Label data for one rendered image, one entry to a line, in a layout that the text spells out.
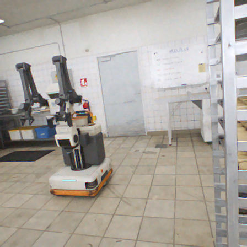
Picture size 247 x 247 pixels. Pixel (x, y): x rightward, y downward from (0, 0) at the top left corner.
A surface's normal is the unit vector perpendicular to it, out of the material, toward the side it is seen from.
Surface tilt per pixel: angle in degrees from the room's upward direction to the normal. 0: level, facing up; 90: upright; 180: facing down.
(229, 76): 90
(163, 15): 90
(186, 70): 90
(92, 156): 90
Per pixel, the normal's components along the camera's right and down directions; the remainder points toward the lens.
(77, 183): -0.26, 0.20
